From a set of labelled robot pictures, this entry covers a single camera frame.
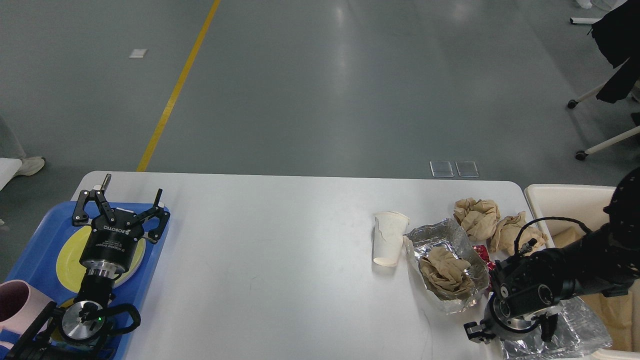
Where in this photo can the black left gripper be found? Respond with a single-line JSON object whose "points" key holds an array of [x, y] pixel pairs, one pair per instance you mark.
{"points": [[112, 245]]}

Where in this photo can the white desk frame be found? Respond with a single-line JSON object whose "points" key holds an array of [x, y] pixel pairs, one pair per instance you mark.
{"points": [[583, 20]]}

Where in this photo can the yellow plastic plate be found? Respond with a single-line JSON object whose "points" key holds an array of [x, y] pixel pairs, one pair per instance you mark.
{"points": [[68, 269]]}

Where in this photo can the brown paper bag in bin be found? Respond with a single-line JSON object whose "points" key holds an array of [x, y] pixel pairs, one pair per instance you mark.
{"points": [[567, 237]]}

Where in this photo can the red foil wrapper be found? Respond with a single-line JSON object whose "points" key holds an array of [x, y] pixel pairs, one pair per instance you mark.
{"points": [[483, 253]]}

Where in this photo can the cream plastic bin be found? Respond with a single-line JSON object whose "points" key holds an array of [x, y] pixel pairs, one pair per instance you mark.
{"points": [[586, 203]]}

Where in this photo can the pink ribbed mug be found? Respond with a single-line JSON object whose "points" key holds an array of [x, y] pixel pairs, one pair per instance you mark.
{"points": [[20, 305]]}

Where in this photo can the crumpled beige napkin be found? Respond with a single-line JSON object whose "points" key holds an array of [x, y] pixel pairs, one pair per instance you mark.
{"points": [[479, 218], [507, 230]]}

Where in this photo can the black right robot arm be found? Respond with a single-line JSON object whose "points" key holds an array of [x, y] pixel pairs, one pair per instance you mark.
{"points": [[528, 286]]}

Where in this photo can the brown paper bag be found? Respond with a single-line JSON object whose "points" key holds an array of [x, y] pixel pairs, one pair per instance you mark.
{"points": [[616, 313], [567, 237]]}

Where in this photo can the crumpled brown napkin in foil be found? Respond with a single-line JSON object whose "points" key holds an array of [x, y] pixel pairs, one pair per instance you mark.
{"points": [[446, 275]]}

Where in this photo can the aluminium foil tray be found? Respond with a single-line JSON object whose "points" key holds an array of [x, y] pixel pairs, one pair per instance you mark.
{"points": [[449, 235]]}

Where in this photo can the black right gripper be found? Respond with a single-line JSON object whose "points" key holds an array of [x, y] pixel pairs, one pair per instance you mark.
{"points": [[496, 324]]}

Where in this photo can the white shoe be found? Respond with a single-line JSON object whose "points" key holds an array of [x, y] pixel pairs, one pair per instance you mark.
{"points": [[30, 166]]}

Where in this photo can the black jacket on chair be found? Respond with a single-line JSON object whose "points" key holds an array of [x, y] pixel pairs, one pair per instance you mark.
{"points": [[617, 37]]}

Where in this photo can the floor outlet plates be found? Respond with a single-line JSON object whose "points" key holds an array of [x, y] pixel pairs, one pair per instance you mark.
{"points": [[448, 169]]}

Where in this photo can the clear plastic wrap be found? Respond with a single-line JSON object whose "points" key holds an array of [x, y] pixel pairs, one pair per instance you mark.
{"points": [[579, 333]]}

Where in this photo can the beige office chair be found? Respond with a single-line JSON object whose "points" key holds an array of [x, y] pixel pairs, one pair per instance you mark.
{"points": [[581, 155]]}

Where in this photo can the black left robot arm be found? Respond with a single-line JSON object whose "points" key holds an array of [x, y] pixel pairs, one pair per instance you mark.
{"points": [[91, 327]]}

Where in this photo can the white paper cup lying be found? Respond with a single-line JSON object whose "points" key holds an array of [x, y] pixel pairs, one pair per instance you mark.
{"points": [[389, 230]]}

